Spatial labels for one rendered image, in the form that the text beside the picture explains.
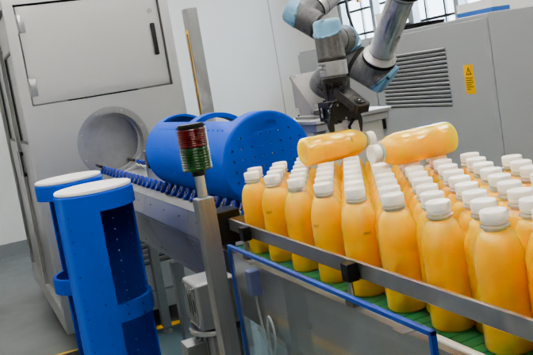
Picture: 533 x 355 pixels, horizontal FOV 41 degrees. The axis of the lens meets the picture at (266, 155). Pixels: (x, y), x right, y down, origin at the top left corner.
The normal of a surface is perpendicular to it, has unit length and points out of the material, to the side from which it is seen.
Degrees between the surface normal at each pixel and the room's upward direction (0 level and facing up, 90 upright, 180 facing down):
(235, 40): 90
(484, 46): 90
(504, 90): 90
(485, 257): 80
